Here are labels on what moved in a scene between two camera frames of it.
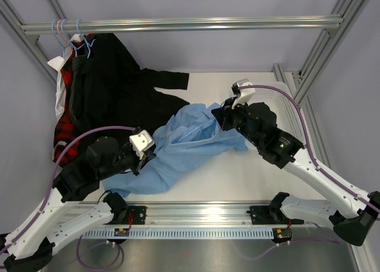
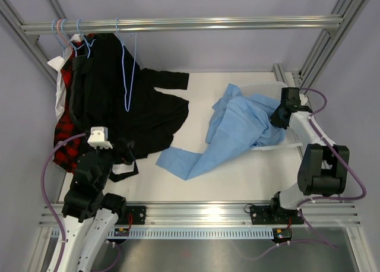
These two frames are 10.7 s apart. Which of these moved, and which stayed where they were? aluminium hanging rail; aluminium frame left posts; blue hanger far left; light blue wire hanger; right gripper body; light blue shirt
Moved: right gripper body; light blue shirt; light blue wire hanger
Stayed: aluminium frame left posts; blue hanger far left; aluminium hanging rail
